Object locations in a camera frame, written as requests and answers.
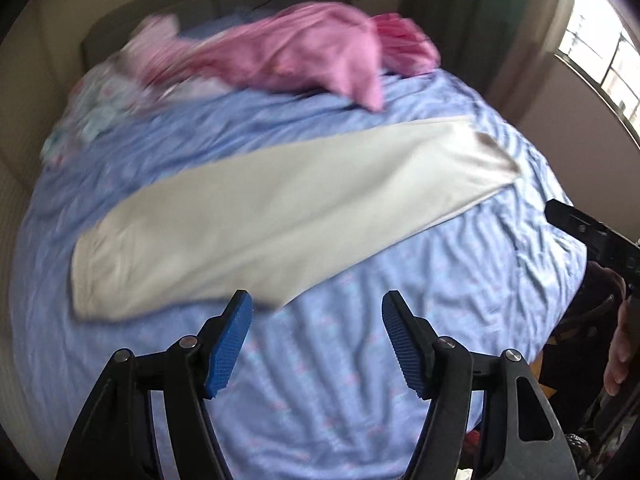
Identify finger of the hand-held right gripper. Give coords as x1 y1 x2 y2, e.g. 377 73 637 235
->
544 198 603 261

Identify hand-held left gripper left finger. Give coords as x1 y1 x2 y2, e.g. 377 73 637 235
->
55 289 254 480

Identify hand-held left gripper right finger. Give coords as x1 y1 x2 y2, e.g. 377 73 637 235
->
381 290 581 480

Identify white pants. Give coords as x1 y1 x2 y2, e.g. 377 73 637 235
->
70 115 523 323

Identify person's right hand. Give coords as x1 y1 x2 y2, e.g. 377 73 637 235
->
602 294 640 397

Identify bed with blue striped sheet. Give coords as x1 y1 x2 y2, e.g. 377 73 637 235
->
7 7 588 480

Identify window with metal bars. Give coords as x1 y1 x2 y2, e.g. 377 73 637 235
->
557 0 640 147

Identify green curtain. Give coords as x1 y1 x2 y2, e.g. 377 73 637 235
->
400 0 581 128

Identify bright pink cloth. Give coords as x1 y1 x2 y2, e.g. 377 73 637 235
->
372 14 442 77

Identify light floral blanket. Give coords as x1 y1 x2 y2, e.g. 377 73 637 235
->
42 15 231 161

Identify pink clothes pile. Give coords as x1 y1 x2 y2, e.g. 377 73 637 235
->
145 2 387 113

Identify grey padded headboard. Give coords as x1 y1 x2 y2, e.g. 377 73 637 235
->
82 0 351 63

